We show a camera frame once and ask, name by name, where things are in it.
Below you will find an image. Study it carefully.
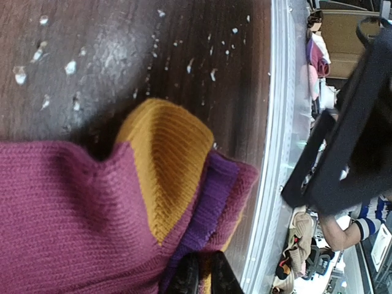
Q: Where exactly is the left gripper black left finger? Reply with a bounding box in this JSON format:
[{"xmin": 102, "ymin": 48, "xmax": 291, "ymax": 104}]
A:
[{"xmin": 166, "ymin": 252, "xmax": 200, "ymax": 294}]

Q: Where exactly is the maroon orange purple striped sock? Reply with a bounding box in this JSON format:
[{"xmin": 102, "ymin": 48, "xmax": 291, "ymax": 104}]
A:
[{"xmin": 1, "ymin": 99, "xmax": 258, "ymax": 293}]

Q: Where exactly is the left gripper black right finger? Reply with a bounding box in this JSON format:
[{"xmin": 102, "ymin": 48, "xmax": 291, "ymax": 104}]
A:
[{"xmin": 211, "ymin": 251, "xmax": 244, "ymax": 294}]

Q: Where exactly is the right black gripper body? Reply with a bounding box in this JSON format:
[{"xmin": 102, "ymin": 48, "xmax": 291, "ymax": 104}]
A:
[{"xmin": 281, "ymin": 17, "xmax": 391, "ymax": 214}]

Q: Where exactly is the person forearm in background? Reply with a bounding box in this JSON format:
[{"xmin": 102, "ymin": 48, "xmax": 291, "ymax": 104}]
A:
[{"xmin": 318, "ymin": 211, "xmax": 380, "ymax": 252}]

